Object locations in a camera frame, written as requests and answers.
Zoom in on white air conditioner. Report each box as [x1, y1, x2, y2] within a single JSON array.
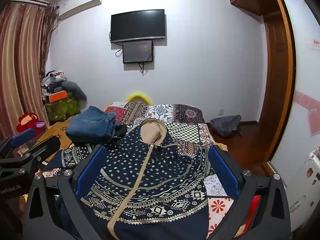
[[58, 0, 103, 20]]

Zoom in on yellow curved object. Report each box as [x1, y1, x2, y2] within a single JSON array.
[[127, 92, 153, 104]]

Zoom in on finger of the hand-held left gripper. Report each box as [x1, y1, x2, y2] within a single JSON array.
[[0, 127, 36, 155], [19, 135, 62, 167]]

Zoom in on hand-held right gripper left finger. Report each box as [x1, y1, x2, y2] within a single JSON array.
[[23, 144, 108, 240]]

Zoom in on striped brown curtain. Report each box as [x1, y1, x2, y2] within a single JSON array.
[[0, 1, 60, 140]]

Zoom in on grey garment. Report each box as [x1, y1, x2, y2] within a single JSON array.
[[61, 81, 87, 101]]

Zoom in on black cloth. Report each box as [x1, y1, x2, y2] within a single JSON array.
[[114, 124, 128, 140]]

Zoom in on red plush toy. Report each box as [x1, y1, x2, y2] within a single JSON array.
[[16, 113, 47, 137]]

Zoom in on navy patterned hooded garment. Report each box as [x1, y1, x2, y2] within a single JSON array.
[[45, 119, 218, 240]]

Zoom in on orange box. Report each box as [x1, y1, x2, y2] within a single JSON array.
[[49, 90, 68, 103]]

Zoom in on white curtain rail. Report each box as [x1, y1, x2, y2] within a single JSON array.
[[11, 0, 50, 7]]

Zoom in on light wooden cutout board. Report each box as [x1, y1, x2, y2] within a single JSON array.
[[32, 120, 75, 161]]

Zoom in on wooden door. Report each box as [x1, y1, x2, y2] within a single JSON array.
[[225, 0, 297, 178]]

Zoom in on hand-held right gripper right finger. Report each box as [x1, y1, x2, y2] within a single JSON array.
[[207, 145, 293, 240]]

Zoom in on white door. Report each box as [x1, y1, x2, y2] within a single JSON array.
[[271, 0, 320, 233]]

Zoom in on folded blue jeans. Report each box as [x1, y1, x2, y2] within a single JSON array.
[[65, 106, 117, 147]]

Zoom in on pile of books and clothes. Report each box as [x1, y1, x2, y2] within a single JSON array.
[[41, 70, 68, 98]]

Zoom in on pink heart sticker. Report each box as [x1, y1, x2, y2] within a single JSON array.
[[295, 91, 320, 137]]

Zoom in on patchwork bedspread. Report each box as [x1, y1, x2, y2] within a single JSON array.
[[37, 101, 263, 240]]

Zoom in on large black television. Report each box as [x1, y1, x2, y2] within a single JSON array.
[[111, 9, 166, 43]]

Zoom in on small black monitor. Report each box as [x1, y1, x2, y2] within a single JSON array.
[[122, 40, 154, 64]]

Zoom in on grey backpack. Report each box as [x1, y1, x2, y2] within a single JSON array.
[[209, 115, 242, 138]]

